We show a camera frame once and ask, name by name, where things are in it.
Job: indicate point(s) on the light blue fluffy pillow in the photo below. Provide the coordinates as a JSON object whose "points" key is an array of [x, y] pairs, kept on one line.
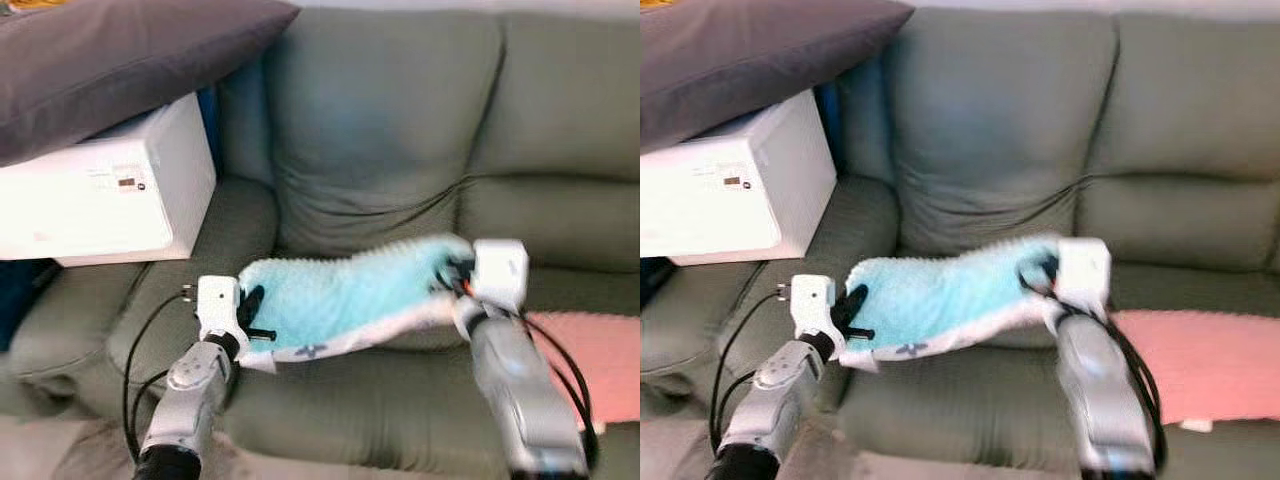
{"points": [[340, 295], [940, 295]]}

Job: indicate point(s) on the green leather sofa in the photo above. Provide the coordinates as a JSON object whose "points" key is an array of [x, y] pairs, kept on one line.
{"points": [[380, 130], [1000, 130]]}

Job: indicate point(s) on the grey pillow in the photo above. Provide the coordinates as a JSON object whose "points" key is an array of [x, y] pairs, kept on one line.
{"points": [[740, 55], [120, 60]]}

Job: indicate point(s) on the white box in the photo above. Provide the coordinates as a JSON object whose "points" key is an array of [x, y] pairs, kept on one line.
{"points": [[90, 200], [730, 195]]}

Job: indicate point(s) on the pink cloth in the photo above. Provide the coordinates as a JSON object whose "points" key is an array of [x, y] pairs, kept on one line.
{"points": [[1210, 360], [610, 360]]}

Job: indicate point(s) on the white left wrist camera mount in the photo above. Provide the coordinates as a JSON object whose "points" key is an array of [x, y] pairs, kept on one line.
{"points": [[812, 303], [217, 305]]}

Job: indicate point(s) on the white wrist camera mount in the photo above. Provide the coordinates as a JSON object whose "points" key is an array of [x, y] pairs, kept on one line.
{"points": [[1085, 272], [217, 305], [812, 303], [500, 272]]}

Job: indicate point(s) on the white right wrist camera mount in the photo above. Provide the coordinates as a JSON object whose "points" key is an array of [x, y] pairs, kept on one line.
{"points": [[1085, 272], [500, 272]]}

